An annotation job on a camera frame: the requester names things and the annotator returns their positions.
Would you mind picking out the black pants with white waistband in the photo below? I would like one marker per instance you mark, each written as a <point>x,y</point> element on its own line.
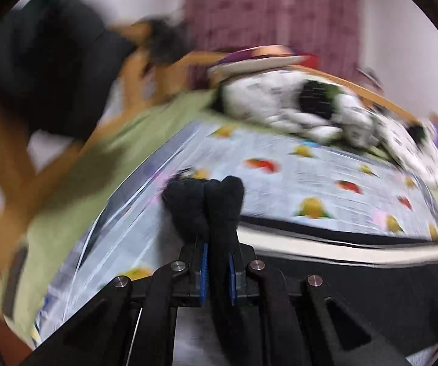
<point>222,213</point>

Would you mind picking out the dark grey jacket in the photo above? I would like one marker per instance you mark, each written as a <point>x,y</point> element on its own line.
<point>165,42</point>

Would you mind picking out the purple patchwork pillow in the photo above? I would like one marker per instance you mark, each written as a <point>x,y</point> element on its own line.
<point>257,59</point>

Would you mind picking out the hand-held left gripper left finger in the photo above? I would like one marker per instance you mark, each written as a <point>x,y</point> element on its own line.
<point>203,274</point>

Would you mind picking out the green bed sheet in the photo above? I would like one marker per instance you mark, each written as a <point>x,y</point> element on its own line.
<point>89,175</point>

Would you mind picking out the black jacket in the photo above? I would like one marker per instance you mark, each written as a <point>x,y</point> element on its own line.
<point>51,64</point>

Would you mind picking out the white floral quilt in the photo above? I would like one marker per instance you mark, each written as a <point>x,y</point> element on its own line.
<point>264,99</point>

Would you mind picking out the fruit printed plastic tablecloth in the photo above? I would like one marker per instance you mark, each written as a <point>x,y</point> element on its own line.
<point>280,183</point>

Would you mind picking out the red chair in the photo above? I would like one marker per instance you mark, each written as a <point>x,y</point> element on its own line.
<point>312,60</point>

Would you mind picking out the maroon flowered curtain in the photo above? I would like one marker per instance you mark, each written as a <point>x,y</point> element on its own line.
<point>272,11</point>

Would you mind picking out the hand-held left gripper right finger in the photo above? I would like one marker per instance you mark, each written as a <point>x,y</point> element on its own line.
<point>233,278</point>

